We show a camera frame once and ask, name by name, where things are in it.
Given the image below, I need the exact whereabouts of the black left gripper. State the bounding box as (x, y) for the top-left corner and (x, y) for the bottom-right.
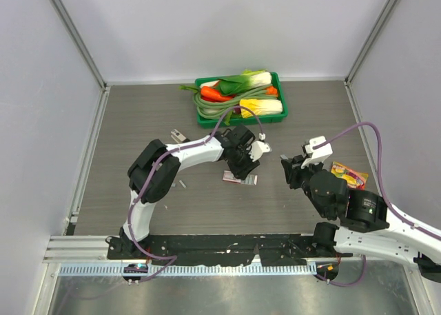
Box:
(227, 145), (260, 180)

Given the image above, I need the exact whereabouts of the red white staple box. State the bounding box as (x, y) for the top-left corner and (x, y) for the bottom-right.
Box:
(223, 170), (258, 186)

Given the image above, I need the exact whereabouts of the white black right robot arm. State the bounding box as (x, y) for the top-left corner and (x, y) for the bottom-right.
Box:
(281, 156), (440, 283)

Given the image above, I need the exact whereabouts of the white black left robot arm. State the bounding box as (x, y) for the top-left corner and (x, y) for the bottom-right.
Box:
(119, 125), (271, 259)

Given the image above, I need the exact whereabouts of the green plastic tray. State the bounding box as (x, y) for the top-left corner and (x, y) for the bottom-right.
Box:
(187, 70), (289, 128)

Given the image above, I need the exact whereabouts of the yellow napa cabbage toy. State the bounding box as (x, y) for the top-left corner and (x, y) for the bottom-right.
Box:
(239, 99), (283, 119)

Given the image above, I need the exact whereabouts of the green long beans toy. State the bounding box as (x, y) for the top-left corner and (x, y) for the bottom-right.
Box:
(180, 82), (287, 128)

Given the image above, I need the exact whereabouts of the Fox's candy bag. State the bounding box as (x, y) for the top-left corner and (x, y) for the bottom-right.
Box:
(331, 161), (369, 190)

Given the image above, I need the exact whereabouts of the orange carrot toy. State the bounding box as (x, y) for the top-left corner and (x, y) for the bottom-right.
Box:
(200, 86), (234, 103)

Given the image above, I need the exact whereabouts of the green bok choy toy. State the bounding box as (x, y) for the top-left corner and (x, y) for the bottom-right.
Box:
(214, 70), (272, 95)

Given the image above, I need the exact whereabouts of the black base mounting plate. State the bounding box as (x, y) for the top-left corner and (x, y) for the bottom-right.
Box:
(105, 234), (338, 267)

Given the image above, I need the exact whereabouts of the white cable duct rail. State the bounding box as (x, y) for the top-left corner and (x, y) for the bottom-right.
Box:
(59, 262), (317, 277)

